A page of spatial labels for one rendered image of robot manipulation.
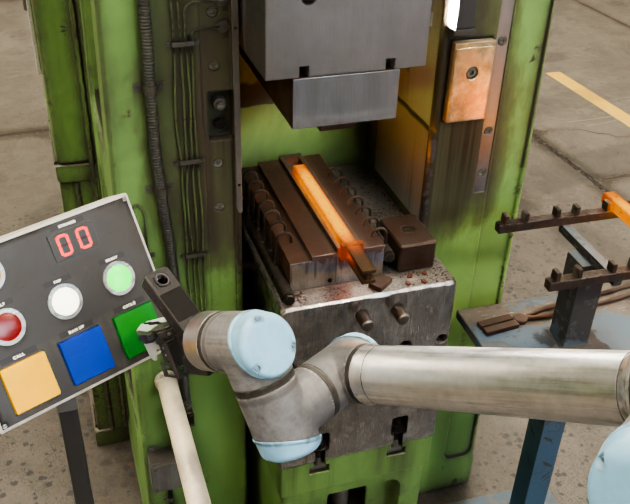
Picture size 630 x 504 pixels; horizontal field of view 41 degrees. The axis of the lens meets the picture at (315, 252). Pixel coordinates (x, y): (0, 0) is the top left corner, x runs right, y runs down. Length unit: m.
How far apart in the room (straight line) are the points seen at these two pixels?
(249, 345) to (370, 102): 0.60
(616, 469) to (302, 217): 1.13
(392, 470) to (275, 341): 1.00
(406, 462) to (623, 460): 1.33
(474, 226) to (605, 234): 1.94
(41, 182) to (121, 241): 2.66
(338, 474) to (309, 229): 0.60
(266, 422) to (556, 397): 0.40
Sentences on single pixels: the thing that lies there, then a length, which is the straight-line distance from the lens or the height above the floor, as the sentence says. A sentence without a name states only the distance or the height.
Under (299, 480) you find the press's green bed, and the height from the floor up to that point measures 0.42.
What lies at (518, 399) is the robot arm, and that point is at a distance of 1.04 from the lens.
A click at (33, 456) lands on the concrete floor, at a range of 2.72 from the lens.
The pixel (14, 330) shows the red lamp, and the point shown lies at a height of 1.08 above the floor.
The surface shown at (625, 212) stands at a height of 1.03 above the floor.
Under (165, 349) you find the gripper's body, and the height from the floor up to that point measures 1.07.
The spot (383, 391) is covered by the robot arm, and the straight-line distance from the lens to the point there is 1.18.
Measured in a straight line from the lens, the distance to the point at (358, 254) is 1.64.
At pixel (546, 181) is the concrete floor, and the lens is 4.22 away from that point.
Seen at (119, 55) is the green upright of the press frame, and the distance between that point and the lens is 1.55.
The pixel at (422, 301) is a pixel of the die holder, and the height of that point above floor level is 0.88.
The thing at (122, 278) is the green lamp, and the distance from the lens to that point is 1.46.
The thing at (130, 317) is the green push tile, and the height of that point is 1.03.
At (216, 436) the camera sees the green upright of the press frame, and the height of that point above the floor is 0.41.
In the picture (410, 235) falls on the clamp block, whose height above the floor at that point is 0.98.
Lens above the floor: 1.92
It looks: 33 degrees down
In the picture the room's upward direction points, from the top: 2 degrees clockwise
